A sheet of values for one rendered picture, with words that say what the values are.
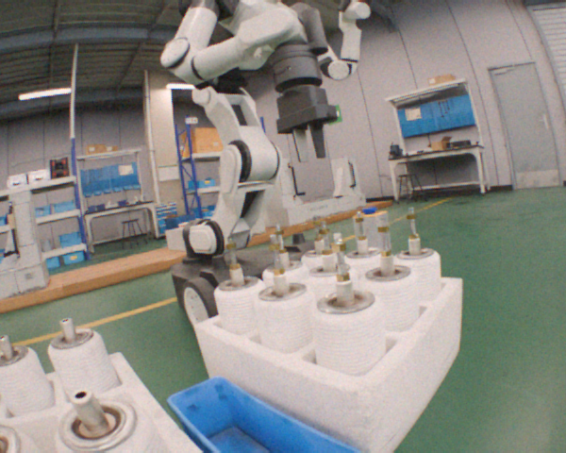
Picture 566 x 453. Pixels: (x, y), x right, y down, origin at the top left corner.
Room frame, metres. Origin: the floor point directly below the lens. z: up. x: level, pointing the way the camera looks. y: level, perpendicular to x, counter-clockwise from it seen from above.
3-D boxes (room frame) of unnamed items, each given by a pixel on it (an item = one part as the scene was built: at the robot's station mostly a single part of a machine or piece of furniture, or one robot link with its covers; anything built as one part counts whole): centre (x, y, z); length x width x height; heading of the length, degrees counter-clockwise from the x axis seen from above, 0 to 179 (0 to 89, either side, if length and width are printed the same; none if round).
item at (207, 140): (5.83, 1.30, 1.70); 0.72 x 0.58 x 0.50; 135
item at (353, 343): (0.36, -0.06, 0.16); 0.10 x 0.10 x 0.18
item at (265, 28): (0.53, -0.03, 0.71); 0.13 x 0.09 x 0.07; 63
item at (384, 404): (0.53, -0.07, 0.09); 0.39 x 0.39 x 0.18; 43
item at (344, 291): (0.36, -0.06, 0.26); 0.02 x 0.02 x 0.03
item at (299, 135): (0.54, -0.05, 0.48); 0.03 x 0.02 x 0.06; 135
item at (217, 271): (1.21, 0.24, 0.19); 0.64 x 0.52 x 0.33; 41
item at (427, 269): (0.52, -0.24, 0.16); 0.10 x 0.10 x 0.18
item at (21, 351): (0.24, 0.41, 0.25); 0.08 x 0.08 x 0.01
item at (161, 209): (5.82, 2.35, 0.34); 0.59 x 0.47 x 0.69; 41
